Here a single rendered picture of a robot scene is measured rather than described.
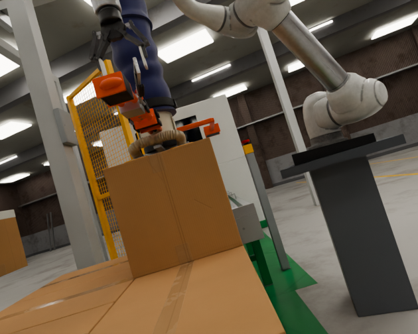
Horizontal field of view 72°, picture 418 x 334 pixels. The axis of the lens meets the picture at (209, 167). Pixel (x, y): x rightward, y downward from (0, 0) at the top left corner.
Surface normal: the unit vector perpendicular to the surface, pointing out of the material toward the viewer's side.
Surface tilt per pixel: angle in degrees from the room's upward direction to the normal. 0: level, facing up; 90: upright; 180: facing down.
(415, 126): 90
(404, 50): 90
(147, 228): 90
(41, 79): 90
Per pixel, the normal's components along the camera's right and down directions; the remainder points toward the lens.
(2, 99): -0.29, 0.03
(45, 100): -0.02, -0.06
